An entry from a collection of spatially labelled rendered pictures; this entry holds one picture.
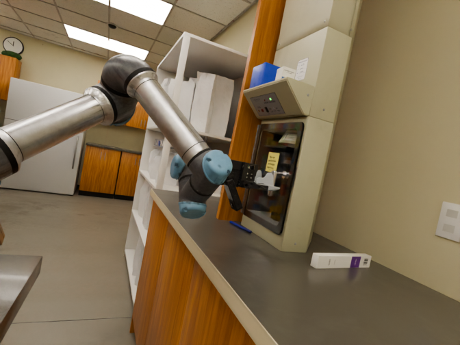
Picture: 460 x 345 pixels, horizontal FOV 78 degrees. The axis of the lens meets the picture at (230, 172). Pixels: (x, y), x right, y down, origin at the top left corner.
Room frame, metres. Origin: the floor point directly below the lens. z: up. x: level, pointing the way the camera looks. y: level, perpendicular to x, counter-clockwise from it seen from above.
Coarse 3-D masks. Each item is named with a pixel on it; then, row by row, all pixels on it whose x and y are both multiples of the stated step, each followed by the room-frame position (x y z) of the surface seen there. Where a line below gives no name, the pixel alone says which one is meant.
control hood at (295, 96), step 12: (264, 84) 1.05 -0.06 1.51; (276, 84) 0.98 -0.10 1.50; (288, 84) 0.93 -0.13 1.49; (300, 84) 0.94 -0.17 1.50; (252, 96) 1.16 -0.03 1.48; (288, 96) 0.96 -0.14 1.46; (300, 96) 0.94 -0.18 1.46; (312, 96) 0.96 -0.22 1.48; (252, 108) 1.23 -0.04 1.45; (288, 108) 1.01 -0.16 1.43; (300, 108) 0.95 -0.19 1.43
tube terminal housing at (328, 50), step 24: (288, 48) 1.17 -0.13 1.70; (312, 48) 1.02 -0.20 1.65; (336, 48) 0.99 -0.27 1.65; (312, 72) 0.99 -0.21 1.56; (336, 72) 1.00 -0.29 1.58; (336, 96) 1.01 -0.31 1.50; (264, 120) 1.23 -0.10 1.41; (288, 120) 1.07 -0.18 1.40; (312, 120) 0.97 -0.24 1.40; (336, 120) 1.16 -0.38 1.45; (312, 144) 0.98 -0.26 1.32; (312, 168) 0.99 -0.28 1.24; (312, 192) 1.00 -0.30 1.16; (288, 216) 0.97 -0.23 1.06; (312, 216) 1.01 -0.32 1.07; (288, 240) 0.98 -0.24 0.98
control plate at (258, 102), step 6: (258, 96) 1.12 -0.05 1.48; (264, 96) 1.08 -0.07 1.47; (270, 96) 1.05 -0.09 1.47; (276, 96) 1.02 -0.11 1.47; (252, 102) 1.19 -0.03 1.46; (258, 102) 1.15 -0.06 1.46; (264, 102) 1.11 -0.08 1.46; (270, 102) 1.07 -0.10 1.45; (276, 102) 1.04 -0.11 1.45; (258, 108) 1.18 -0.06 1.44; (264, 108) 1.14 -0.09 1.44; (282, 108) 1.04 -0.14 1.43; (264, 114) 1.17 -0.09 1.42; (270, 114) 1.13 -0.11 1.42
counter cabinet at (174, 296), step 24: (168, 240) 1.28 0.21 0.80; (144, 264) 1.68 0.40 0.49; (168, 264) 1.21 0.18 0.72; (192, 264) 0.95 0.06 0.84; (144, 288) 1.57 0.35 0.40; (168, 288) 1.15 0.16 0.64; (192, 288) 0.91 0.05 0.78; (144, 312) 1.47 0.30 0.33; (168, 312) 1.09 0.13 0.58; (192, 312) 0.87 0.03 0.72; (216, 312) 0.72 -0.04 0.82; (144, 336) 1.38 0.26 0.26; (168, 336) 1.04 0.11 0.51; (192, 336) 0.84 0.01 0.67; (216, 336) 0.70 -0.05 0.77; (240, 336) 0.60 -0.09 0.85
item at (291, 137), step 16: (272, 128) 1.14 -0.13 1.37; (288, 128) 1.04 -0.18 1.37; (272, 144) 1.12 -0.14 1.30; (288, 144) 1.02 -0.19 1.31; (256, 160) 1.21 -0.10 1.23; (288, 160) 1.00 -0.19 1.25; (288, 176) 0.99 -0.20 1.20; (256, 192) 1.16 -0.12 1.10; (288, 192) 0.97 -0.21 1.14; (256, 208) 1.14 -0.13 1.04; (272, 208) 1.04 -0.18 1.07; (272, 224) 1.02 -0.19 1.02
